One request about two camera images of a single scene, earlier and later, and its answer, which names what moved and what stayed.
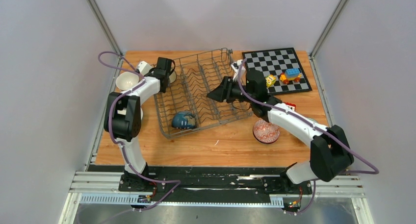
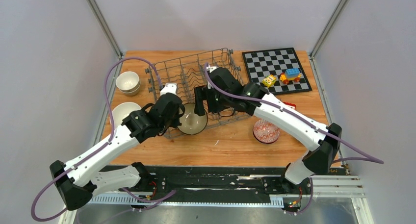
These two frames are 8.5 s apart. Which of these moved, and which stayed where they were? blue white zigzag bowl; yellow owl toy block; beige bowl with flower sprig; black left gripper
Moved: black left gripper
Stayed: beige bowl with flower sprig; yellow owl toy block; blue white zigzag bowl
